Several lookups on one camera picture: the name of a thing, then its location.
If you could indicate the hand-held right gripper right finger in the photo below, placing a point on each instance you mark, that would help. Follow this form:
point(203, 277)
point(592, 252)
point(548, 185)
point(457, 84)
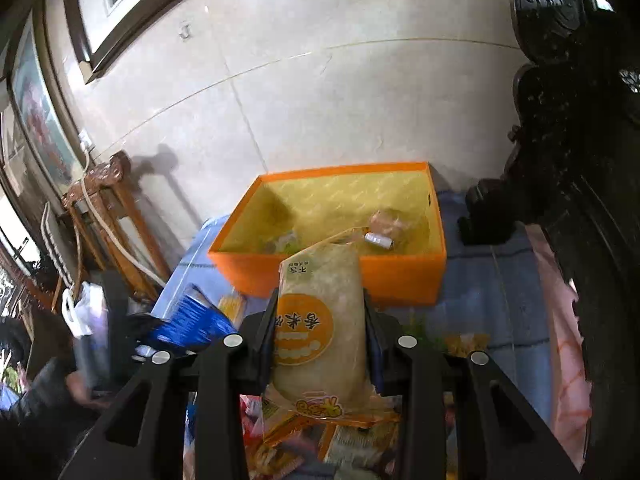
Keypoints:
point(376, 340)

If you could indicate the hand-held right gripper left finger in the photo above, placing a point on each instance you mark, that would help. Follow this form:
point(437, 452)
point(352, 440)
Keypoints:
point(267, 332)

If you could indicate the beige rice cracker packet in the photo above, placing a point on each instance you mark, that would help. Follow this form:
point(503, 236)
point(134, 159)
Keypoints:
point(330, 300)

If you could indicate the orange cardboard box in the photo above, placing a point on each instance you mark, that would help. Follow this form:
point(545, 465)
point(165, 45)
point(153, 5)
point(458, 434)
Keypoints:
point(400, 275)

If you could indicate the blue snack packet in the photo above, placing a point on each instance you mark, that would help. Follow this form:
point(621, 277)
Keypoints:
point(192, 325)

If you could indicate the person's left forearm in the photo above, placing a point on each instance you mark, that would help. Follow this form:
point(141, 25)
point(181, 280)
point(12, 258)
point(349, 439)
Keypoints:
point(35, 400)

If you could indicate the white plastic bag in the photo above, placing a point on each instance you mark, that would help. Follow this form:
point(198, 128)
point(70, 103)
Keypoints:
point(82, 310)

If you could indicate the small yellow snack packet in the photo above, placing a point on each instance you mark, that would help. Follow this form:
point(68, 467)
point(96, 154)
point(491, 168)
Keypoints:
point(233, 305)

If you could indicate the green and yellow snack packet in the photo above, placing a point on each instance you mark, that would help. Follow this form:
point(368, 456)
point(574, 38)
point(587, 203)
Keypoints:
point(450, 342)

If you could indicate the small green packet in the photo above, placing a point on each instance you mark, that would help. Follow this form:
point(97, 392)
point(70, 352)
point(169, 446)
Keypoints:
point(285, 242)

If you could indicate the wooden chair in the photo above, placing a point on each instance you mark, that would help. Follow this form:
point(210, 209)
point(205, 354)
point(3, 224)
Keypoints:
point(112, 210)

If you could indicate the pile of snack packets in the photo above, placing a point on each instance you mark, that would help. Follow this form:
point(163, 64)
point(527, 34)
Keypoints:
point(300, 440)

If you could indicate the clear bread packet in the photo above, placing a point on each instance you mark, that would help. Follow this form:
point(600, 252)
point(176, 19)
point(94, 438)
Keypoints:
point(397, 222)

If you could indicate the blue checked blanket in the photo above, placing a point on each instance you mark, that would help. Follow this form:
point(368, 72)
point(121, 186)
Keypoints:
point(500, 285)

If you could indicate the pink cloth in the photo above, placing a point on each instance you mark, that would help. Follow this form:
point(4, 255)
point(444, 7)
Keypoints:
point(565, 350)

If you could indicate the dark carved wooden furniture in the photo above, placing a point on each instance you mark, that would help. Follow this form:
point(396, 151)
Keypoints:
point(590, 160)

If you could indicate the colourful framed wall picture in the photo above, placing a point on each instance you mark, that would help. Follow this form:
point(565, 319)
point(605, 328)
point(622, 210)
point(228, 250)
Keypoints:
point(42, 110)

